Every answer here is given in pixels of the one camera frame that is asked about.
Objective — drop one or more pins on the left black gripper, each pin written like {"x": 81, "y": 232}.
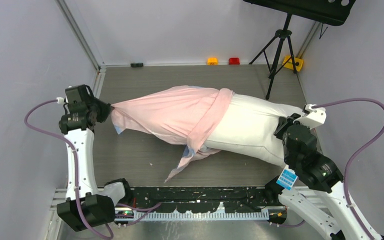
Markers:
{"x": 104, "y": 109}

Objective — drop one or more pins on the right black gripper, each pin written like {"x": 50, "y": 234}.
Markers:
{"x": 286, "y": 122}

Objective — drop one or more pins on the white pillow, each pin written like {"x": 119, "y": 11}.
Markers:
{"x": 248, "y": 127}

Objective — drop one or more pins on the pink pillowcase with blue print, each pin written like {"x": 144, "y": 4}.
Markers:
{"x": 181, "y": 115}

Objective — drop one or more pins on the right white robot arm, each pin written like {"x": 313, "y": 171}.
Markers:
{"x": 320, "y": 174}

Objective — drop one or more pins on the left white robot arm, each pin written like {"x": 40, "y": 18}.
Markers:
{"x": 85, "y": 204}

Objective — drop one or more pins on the white pillow care label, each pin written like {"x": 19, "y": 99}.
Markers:
{"x": 287, "y": 178}

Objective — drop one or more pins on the yellow block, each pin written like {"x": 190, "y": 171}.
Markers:
{"x": 292, "y": 63}

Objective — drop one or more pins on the small black block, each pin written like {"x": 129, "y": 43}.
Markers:
{"x": 137, "y": 65}

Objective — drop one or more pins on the black tripod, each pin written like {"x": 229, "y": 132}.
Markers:
{"x": 282, "y": 35}

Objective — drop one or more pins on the red block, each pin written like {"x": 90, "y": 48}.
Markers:
{"x": 234, "y": 61}

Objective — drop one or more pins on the orange block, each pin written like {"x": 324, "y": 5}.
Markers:
{"x": 212, "y": 61}

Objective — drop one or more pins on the black overhead panel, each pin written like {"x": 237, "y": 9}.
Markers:
{"x": 333, "y": 13}

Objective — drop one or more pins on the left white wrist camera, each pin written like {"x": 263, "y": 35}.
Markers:
{"x": 61, "y": 100}

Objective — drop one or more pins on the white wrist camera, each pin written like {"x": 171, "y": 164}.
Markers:
{"x": 313, "y": 116}
{"x": 61, "y": 100}

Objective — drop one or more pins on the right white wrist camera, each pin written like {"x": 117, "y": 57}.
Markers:
{"x": 313, "y": 116}

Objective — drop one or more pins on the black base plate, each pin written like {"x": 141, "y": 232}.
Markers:
{"x": 234, "y": 199}

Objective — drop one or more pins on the white slotted cable duct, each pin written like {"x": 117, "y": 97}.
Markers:
{"x": 219, "y": 215}

